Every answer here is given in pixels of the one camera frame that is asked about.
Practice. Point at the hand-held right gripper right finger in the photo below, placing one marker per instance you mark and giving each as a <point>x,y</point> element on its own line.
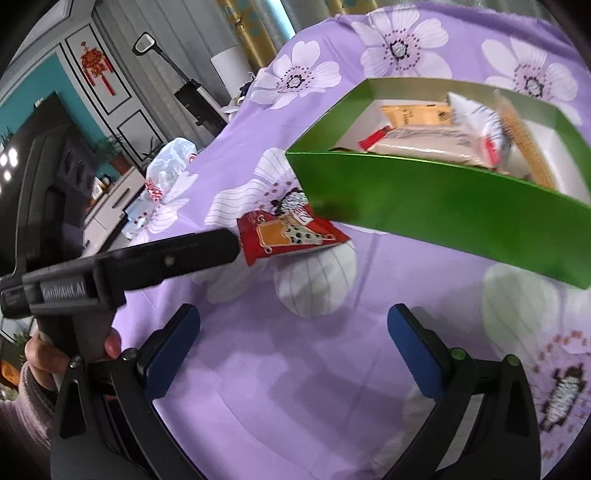
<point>415,355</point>

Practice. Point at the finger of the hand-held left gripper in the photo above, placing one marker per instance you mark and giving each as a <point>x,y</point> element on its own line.
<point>175,261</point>

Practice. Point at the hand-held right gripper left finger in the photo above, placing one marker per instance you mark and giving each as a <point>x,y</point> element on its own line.
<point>173,355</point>

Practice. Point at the red snack packet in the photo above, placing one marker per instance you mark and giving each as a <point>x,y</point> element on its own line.
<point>291,235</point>

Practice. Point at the green cardboard box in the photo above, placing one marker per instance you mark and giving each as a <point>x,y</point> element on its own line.
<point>438,207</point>

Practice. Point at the clear cracker packet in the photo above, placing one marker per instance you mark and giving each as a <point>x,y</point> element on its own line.
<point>526,143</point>

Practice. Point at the white snack packet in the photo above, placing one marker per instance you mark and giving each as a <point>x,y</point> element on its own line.
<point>480,124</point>

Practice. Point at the orange snack packet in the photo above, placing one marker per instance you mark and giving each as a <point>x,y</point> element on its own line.
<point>415,115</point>

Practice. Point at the person's left forearm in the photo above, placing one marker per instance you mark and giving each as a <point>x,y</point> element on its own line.
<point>23,429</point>

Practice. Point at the person's left hand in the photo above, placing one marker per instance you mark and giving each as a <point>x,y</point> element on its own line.
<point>41,360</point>

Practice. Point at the white low cabinet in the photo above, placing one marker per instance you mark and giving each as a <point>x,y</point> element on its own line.
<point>115,203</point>

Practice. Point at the white plastic bag red print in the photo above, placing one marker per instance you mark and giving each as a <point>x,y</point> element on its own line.
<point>173,166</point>

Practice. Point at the purple floral cloth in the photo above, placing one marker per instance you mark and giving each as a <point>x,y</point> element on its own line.
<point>300,350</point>

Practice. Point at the potted plant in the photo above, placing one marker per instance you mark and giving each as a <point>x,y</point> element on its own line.
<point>113,154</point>

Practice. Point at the black upright vacuum cleaner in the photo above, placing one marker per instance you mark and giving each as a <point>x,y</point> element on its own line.
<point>194,99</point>

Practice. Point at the black television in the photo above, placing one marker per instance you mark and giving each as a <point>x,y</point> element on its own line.
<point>46,115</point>

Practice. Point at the white board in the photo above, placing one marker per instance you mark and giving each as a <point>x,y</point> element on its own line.
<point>233,67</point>

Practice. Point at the grey curtain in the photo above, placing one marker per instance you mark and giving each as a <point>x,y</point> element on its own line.
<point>184,27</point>

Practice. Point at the yellow patterned curtain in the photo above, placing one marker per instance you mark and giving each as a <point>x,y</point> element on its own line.
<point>351,4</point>
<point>249,23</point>

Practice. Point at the red knot wall ornament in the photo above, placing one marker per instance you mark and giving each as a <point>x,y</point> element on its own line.
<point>97,64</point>

